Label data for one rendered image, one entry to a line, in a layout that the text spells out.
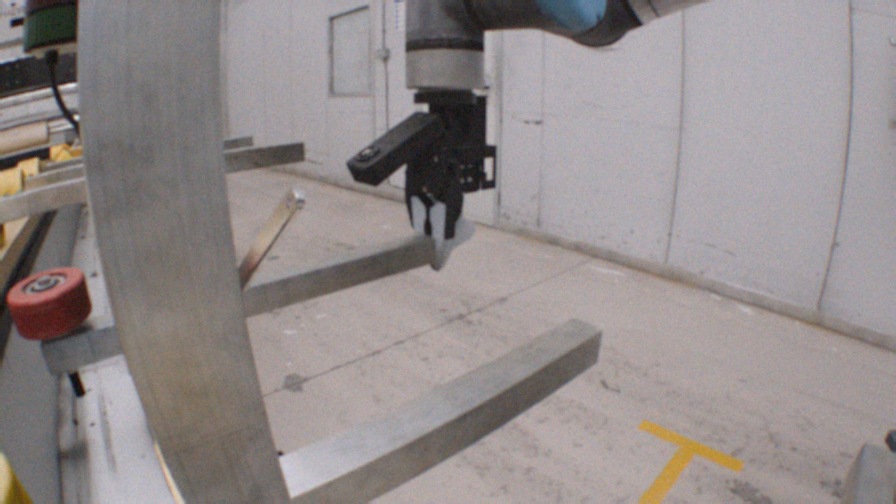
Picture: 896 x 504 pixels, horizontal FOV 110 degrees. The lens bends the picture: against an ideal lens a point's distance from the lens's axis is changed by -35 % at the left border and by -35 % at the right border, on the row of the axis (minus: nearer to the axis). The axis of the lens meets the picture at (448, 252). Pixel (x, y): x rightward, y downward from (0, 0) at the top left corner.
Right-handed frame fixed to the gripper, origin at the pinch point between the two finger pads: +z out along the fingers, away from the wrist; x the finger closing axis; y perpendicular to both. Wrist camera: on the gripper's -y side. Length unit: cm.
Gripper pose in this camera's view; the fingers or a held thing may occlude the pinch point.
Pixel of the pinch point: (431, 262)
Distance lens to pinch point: 57.6
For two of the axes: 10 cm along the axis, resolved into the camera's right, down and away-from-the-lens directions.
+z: 0.0, 9.5, 3.3
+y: 7.5, -2.1, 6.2
